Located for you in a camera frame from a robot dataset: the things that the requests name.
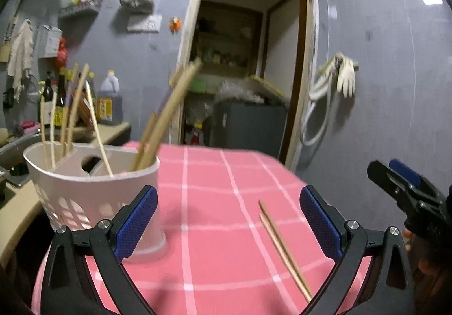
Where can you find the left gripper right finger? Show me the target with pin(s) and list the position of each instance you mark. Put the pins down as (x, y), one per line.
(388, 285)

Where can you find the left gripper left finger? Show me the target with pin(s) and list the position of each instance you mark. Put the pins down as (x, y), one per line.
(68, 287)

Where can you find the pale chopstick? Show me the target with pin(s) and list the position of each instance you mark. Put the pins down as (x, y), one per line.
(96, 129)
(282, 258)
(52, 129)

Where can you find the thick brown chopstick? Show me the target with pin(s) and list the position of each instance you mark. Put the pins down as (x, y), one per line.
(284, 254)

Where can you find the right hand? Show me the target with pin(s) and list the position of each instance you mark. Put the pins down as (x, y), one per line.
(419, 255)

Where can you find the white plastic utensil holder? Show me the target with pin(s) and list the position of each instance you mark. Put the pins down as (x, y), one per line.
(78, 199)

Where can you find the white rubber glove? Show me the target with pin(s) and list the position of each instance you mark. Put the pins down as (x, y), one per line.
(340, 65)

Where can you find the pink checked tablecloth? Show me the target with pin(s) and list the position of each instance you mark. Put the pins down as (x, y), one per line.
(205, 250)

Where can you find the dark soy sauce bottle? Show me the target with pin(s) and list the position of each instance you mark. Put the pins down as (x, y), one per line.
(61, 96)

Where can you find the dark grey cabinet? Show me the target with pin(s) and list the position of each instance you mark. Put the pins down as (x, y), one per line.
(239, 125)

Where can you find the large oil jug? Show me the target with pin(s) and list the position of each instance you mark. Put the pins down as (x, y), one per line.
(110, 101)

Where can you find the red plastic bag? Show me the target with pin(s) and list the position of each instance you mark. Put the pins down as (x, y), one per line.
(62, 54)

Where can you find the white hanging cloth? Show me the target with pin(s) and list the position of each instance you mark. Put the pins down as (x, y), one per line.
(20, 62)

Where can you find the green box on shelf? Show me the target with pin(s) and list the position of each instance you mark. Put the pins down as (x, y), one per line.
(198, 86)

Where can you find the wooden knife holder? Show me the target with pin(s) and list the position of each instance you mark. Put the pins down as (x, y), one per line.
(7, 40)

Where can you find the wooden door frame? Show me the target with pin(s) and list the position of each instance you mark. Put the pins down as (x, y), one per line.
(305, 64)

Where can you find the white wall box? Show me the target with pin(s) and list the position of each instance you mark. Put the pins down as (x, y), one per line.
(48, 42)

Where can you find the white wall switch panel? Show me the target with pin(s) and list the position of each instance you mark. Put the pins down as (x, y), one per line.
(144, 23)

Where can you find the grey wall shelf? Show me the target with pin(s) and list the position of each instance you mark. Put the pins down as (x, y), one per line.
(80, 7)

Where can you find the orange wall hook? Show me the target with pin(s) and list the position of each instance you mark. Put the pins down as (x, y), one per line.
(175, 24)

